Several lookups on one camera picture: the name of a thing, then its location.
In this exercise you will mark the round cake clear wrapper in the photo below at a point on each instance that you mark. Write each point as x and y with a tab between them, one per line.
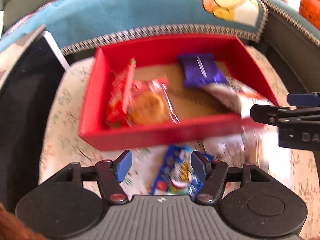
150	104

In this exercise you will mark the orange plastic basket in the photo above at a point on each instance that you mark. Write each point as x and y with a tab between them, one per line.
309	9

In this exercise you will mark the blue bear sofa blanket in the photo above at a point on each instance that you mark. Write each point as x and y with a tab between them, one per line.
84	24

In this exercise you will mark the grey sofa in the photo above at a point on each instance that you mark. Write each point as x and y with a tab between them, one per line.
289	41

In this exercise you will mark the red cardboard box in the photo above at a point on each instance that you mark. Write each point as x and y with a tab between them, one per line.
151	54

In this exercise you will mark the white printed snack packet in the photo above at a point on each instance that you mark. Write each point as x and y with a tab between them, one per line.
229	149

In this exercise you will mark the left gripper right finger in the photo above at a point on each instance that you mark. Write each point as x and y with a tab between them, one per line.
213	176

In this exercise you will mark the clear bread bun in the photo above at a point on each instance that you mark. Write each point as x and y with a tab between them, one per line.
260	144

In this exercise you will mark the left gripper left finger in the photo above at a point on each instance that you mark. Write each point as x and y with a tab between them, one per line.
110	174

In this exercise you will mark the white red snack pack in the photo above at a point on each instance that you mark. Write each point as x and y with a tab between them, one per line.
237	96

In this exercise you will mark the red green snack packet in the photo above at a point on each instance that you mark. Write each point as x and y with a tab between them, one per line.
120	94

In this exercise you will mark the blue wafer biscuit pack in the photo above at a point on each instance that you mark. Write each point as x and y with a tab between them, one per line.
200	70

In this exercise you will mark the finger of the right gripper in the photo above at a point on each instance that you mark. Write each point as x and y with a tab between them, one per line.
303	99
269	115

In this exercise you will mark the blue candy snack bag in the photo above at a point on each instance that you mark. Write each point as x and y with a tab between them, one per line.
176	175

